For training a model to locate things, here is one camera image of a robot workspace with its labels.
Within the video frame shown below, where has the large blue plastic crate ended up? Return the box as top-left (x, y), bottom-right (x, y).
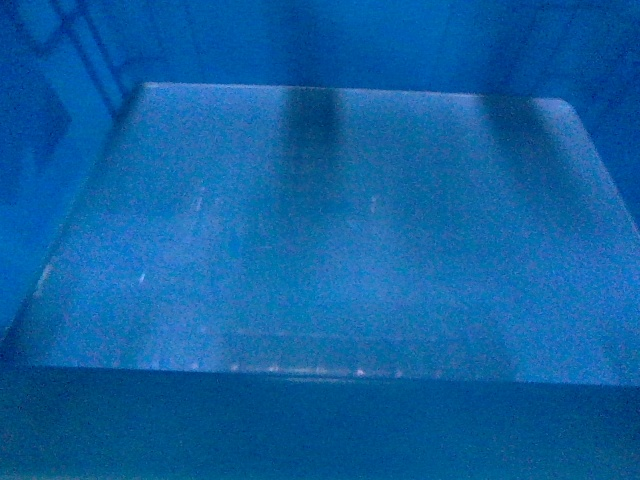
top-left (0, 0), bottom-right (640, 480)

